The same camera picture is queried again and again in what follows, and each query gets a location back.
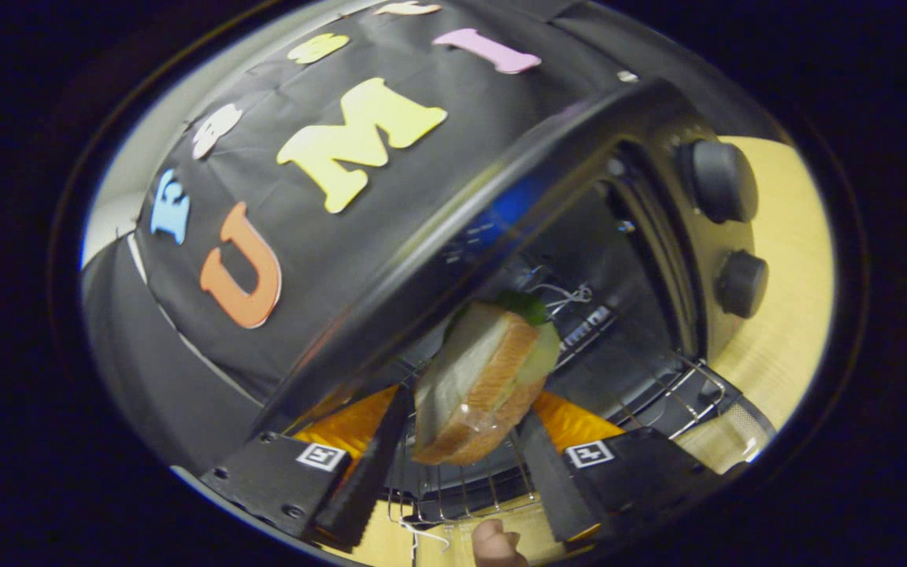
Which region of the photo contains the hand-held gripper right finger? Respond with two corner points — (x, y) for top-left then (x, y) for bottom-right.
(518, 391), (726, 544)

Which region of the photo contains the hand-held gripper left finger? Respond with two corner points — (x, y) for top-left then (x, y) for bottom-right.
(200, 384), (415, 552)

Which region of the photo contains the toast sandwich with lettuce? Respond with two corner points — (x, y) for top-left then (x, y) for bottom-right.
(410, 291), (563, 467)

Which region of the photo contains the black toaster oven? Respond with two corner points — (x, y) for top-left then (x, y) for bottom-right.
(253, 79), (777, 524)

